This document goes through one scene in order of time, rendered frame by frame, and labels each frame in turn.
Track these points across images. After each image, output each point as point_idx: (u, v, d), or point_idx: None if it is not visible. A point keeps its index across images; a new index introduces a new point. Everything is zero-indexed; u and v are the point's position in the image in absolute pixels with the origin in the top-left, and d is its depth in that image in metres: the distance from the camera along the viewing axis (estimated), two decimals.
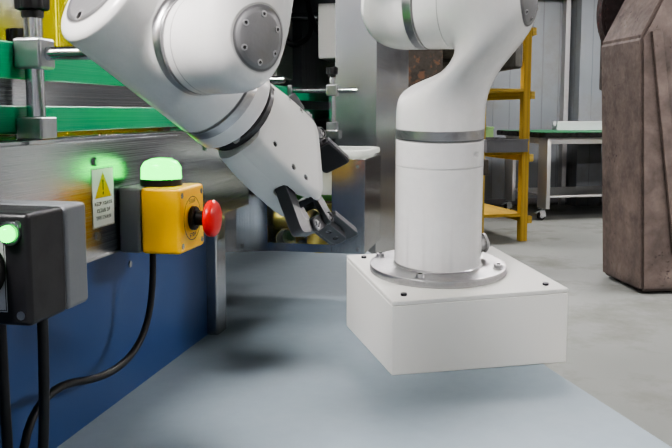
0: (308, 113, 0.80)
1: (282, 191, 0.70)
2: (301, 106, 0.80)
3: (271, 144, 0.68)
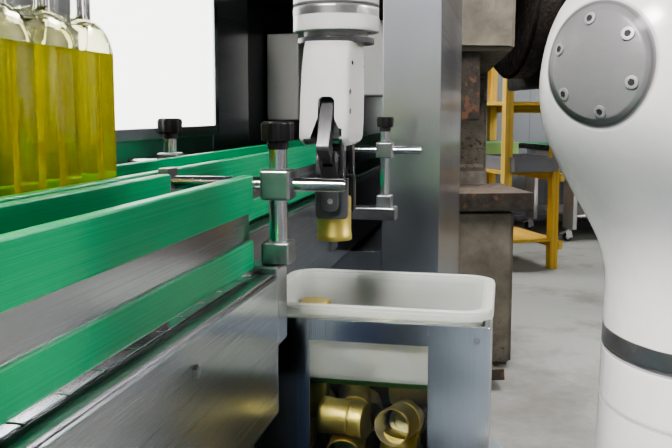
0: (352, 150, 0.83)
1: (327, 110, 0.74)
2: None
3: (351, 58, 0.74)
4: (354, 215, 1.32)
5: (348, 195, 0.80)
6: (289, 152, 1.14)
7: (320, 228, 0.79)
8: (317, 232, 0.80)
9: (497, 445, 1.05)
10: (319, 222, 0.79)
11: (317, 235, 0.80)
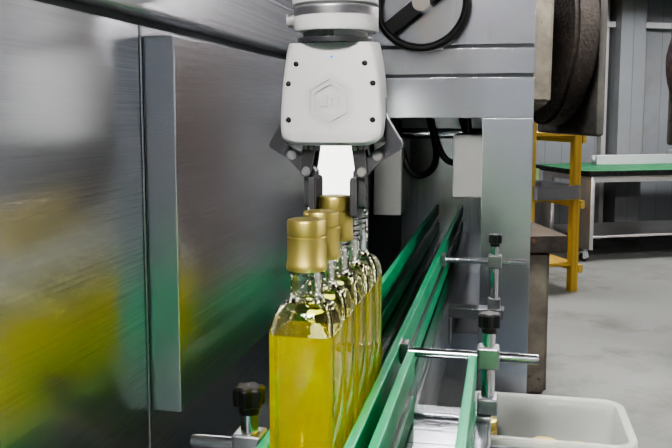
0: (297, 151, 0.81)
1: (384, 110, 0.78)
2: (285, 149, 0.81)
3: None
4: (469, 315, 1.60)
5: (339, 194, 0.81)
6: (431, 277, 1.42)
7: (345, 229, 0.79)
8: None
9: None
10: (343, 223, 0.79)
11: (342, 236, 0.78)
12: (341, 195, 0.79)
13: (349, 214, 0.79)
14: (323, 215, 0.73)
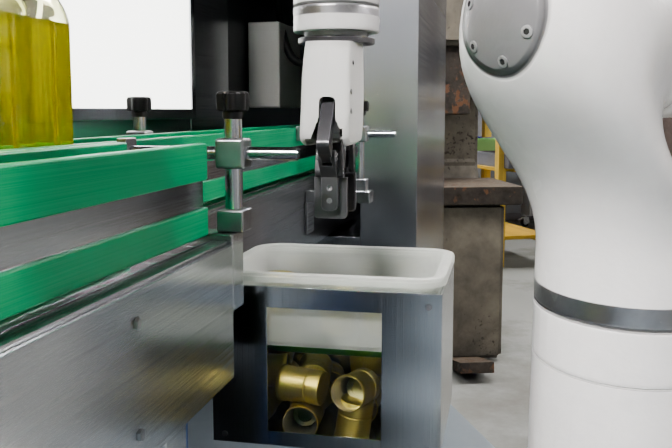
0: (353, 148, 0.84)
1: (328, 109, 0.74)
2: None
3: (351, 58, 0.74)
4: None
5: None
6: (261, 133, 1.16)
7: None
8: None
9: (464, 421, 1.07)
10: None
11: None
12: None
13: None
14: None
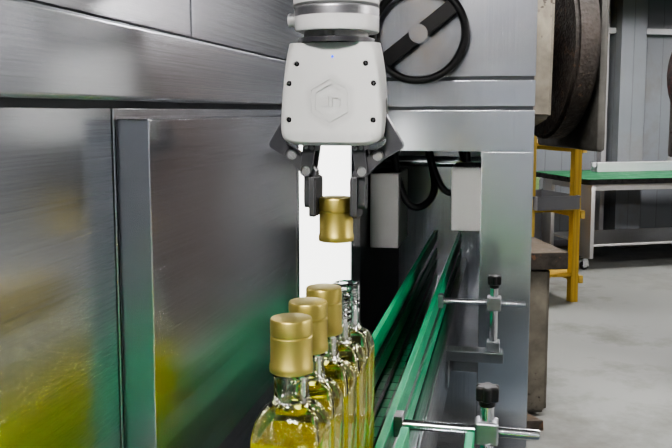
0: (297, 151, 0.81)
1: (384, 110, 0.78)
2: (285, 149, 0.81)
3: None
4: (468, 358, 1.56)
5: (328, 283, 0.77)
6: (428, 325, 1.38)
7: (333, 323, 0.74)
8: (327, 330, 0.74)
9: None
10: (332, 317, 0.74)
11: (330, 331, 0.74)
12: (329, 287, 0.75)
13: (338, 307, 0.75)
14: (309, 307, 0.68)
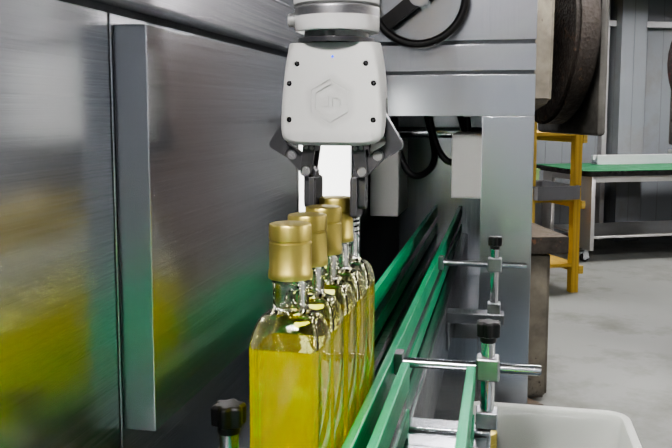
0: (297, 151, 0.81)
1: (384, 111, 0.78)
2: (285, 149, 0.81)
3: None
4: (468, 320, 1.55)
5: (328, 204, 0.76)
6: (429, 281, 1.37)
7: (333, 242, 0.73)
8: (326, 248, 0.73)
9: None
10: (331, 236, 0.73)
11: (330, 250, 0.73)
12: (329, 206, 0.74)
13: (338, 226, 0.74)
14: (309, 219, 0.67)
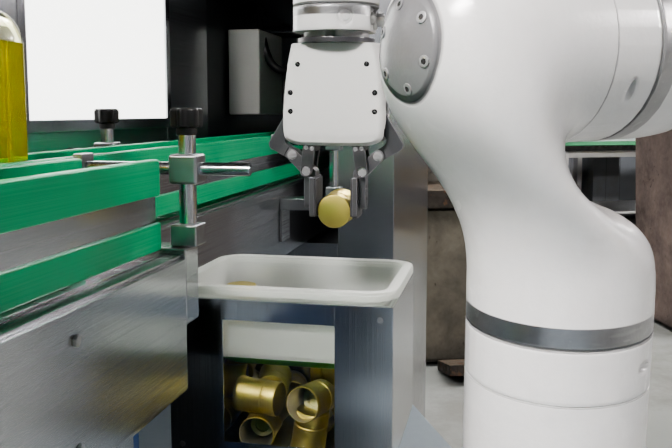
0: (376, 153, 0.78)
1: (288, 110, 0.80)
2: (388, 151, 0.78)
3: (294, 59, 0.77)
4: (304, 206, 1.35)
5: None
6: (232, 143, 1.17)
7: None
8: None
9: (431, 428, 1.08)
10: None
11: None
12: None
13: None
14: None
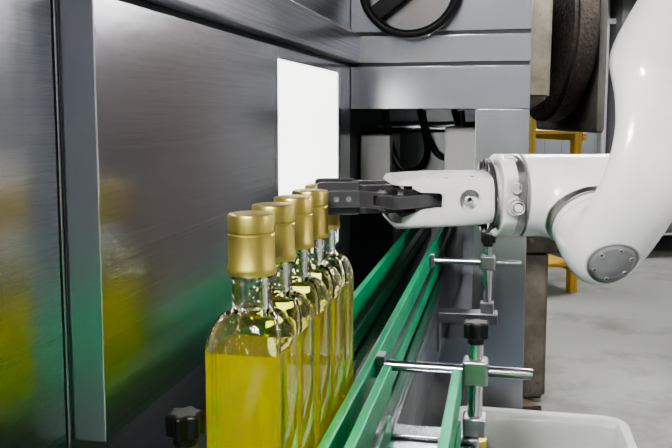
0: (385, 190, 0.76)
1: None
2: (388, 195, 0.75)
3: None
4: (460, 320, 1.49)
5: (299, 194, 0.70)
6: (418, 279, 1.31)
7: (304, 235, 0.67)
8: (296, 242, 0.67)
9: None
10: (301, 228, 0.67)
11: (300, 244, 0.67)
12: (300, 196, 0.68)
13: (309, 218, 0.68)
14: (274, 209, 0.61)
